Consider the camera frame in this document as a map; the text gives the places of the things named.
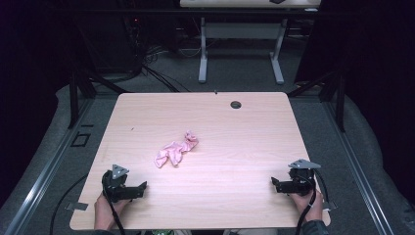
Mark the aluminium floor rail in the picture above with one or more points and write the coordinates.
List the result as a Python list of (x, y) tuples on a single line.
[(357, 169), (42, 176)]

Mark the person's left hand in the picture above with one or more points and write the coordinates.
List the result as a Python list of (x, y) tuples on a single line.
[(106, 212)]

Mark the white desk with grey legs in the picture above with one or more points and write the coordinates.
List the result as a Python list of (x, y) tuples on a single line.
[(241, 31)]

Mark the black metal frame stand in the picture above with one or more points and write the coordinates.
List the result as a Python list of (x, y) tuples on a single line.
[(78, 94), (332, 94)]

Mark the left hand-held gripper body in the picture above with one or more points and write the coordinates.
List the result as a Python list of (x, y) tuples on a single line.
[(115, 186)]

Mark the crumpled pink cloth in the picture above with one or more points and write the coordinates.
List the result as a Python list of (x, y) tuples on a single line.
[(176, 150)]

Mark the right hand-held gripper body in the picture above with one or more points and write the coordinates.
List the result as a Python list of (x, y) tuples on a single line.
[(301, 182)]

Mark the person's right hand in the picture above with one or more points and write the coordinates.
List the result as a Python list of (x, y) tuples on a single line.
[(308, 205)]

